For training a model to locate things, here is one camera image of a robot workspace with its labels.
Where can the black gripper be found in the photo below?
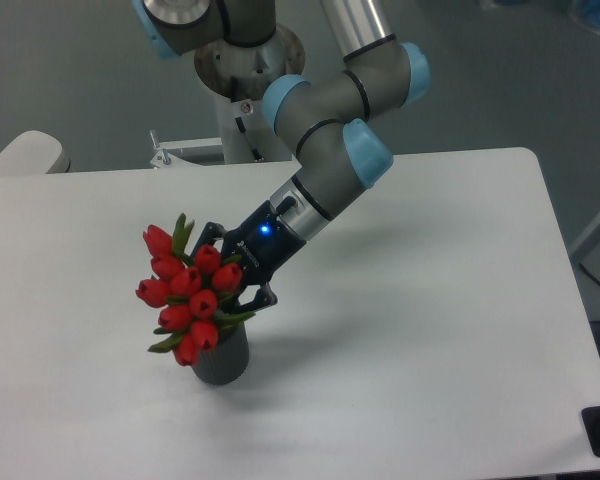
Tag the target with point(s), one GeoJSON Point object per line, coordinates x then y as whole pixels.
{"type": "Point", "coordinates": [264, 243]}

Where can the red tulip bouquet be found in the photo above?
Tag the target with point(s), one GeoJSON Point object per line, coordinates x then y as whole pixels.
{"type": "Point", "coordinates": [195, 293]}

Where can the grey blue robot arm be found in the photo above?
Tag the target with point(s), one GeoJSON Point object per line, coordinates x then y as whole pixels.
{"type": "Point", "coordinates": [325, 126]}

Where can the dark grey ribbed vase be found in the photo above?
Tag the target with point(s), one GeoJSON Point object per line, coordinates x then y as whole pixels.
{"type": "Point", "coordinates": [227, 361]}

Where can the beige chair backrest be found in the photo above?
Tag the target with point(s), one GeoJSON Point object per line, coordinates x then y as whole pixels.
{"type": "Point", "coordinates": [33, 153]}

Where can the white metal base frame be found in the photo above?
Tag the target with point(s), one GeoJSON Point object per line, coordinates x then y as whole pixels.
{"type": "Point", "coordinates": [238, 147]}

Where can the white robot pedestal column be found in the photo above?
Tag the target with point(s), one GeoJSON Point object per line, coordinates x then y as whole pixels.
{"type": "Point", "coordinates": [237, 78]}

